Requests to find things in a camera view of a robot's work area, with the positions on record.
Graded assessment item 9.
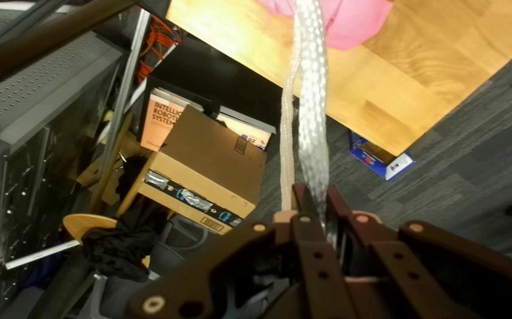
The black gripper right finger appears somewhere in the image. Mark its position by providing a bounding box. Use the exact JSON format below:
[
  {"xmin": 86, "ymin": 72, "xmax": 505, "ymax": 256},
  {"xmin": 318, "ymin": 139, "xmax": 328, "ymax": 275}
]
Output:
[{"xmin": 328, "ymin": 187, "xmax": 512, "ymax": 319}]

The grey metal workbench cabinet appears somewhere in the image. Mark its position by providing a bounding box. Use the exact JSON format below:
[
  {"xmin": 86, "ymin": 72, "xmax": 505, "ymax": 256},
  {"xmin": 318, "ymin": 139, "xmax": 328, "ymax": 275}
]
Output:
[{"xmin": 0, "ymin": 33, "xmax": 126, "ymax": 314}]

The blue white small box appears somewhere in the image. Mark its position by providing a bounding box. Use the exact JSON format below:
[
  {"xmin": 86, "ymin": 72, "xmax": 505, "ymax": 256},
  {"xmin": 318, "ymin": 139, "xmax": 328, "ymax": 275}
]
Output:
[{"xmin": 350, "ymin": 134, "xmax": 413, "ymax": 182}]

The pink cloth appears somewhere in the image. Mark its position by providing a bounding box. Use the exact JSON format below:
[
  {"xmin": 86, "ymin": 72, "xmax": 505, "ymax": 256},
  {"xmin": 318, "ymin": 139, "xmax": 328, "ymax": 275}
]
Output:
[{"xmin": 259, "ymin": 0, "xmax": 394, "ymax": 50}]

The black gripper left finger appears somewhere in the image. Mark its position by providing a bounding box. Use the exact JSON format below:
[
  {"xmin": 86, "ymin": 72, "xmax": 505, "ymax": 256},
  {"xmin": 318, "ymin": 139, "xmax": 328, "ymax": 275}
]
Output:
[{"xmin": 126, "ymin": 185, "xmax": 357, "ymax": 319}]

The cardboard box on floor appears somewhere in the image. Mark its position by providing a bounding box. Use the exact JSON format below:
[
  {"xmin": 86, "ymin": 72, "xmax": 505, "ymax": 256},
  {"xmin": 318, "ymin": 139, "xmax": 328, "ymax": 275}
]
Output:
[{"xmin": 117, "ymin": 109, "xmax": 266, "ymax": 235}]

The white braided rope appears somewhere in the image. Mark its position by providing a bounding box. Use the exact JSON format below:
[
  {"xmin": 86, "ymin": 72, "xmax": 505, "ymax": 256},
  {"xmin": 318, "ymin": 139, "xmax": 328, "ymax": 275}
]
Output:
[{"xmin": 279, "ymin": 0, "xmax": 332, "ymax": 229}]

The round wooden stool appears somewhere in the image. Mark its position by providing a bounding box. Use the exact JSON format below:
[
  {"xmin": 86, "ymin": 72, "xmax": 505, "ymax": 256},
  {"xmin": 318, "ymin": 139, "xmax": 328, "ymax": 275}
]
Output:
[{"xmin": 63, "ymin": 213, "xmax": 117, "ymax": 240}]

